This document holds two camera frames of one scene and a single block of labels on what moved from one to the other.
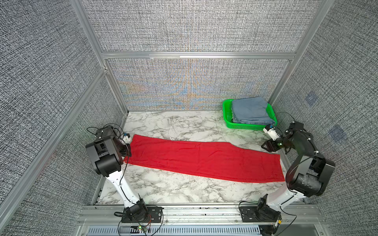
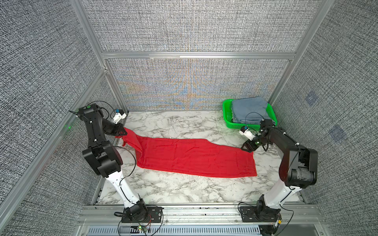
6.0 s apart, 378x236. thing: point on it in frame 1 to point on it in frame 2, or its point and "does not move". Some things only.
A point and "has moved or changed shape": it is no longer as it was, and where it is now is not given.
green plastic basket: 227,106 does not move
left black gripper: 126,148 to 118,127
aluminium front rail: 289,215 does not move
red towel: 204,158 has moved or changed shape
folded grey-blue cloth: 251,110 does not move
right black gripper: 270,146 to 248,144
